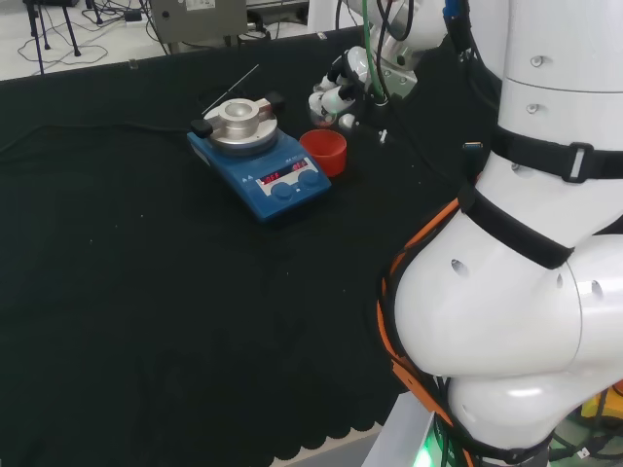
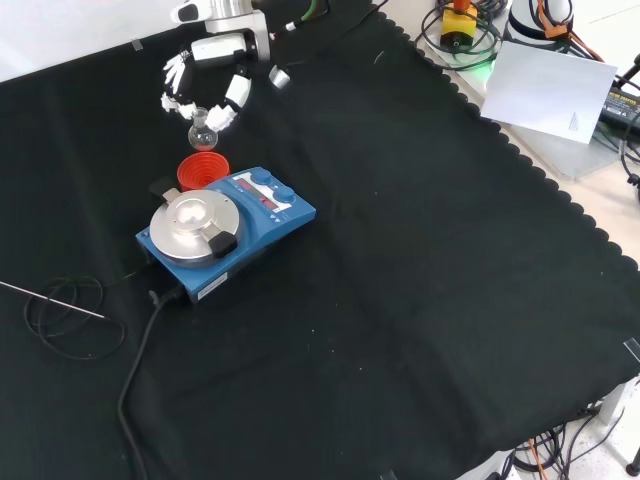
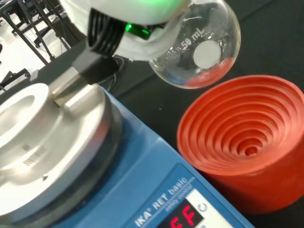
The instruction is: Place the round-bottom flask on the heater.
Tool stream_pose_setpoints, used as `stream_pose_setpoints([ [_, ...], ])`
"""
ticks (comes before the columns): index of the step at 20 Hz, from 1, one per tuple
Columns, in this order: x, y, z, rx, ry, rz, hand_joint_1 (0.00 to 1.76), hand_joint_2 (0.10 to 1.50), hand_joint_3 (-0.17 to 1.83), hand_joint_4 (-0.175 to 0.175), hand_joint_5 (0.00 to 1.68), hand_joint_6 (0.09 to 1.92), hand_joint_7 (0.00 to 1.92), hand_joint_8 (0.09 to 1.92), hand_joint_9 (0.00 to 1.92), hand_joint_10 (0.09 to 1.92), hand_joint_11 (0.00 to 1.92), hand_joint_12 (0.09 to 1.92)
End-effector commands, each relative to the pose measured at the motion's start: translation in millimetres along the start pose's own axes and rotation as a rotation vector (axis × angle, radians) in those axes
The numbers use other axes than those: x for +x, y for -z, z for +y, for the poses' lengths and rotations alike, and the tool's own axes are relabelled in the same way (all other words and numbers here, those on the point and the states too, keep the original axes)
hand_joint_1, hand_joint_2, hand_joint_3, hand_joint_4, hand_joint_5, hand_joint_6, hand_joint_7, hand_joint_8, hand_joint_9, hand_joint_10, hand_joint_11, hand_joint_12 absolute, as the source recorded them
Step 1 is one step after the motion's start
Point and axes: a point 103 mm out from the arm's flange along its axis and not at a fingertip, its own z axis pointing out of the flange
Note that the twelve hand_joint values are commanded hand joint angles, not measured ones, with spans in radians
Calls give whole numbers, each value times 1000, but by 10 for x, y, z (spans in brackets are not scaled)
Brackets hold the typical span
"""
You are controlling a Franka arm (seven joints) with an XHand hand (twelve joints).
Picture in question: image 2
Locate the black power adapter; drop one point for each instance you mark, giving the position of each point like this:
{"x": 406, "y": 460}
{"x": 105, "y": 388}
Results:
{"x": 620, "y": 107}

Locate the blue heater with steel plate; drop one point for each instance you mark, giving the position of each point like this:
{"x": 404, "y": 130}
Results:
{"x": 192, "y": 222}

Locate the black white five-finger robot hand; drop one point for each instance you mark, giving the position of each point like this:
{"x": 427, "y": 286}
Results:
{"x": 238, "y": 91}

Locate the black bench cloth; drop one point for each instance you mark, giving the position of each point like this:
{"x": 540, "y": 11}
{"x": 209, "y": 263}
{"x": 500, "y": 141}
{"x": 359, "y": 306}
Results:
{"x": 380, "y": 280}

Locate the clear round-bottom glass flask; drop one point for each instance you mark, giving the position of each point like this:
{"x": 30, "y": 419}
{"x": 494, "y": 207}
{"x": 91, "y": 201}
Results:
{"x": 203, "y": 138}

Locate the yellow stop button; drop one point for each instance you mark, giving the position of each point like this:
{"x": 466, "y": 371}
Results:
{"x": 457, "y": 27}

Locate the thin metal probe rod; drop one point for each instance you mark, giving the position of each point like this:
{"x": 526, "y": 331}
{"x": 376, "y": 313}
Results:
{"x": 55, "y": 300}

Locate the clear plate under board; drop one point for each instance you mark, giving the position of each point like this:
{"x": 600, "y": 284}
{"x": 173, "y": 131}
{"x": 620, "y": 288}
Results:
{"x": 575, "y": 157}

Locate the pale board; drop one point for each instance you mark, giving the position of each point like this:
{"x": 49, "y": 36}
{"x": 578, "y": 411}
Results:
{"x": 547, "y": 92}

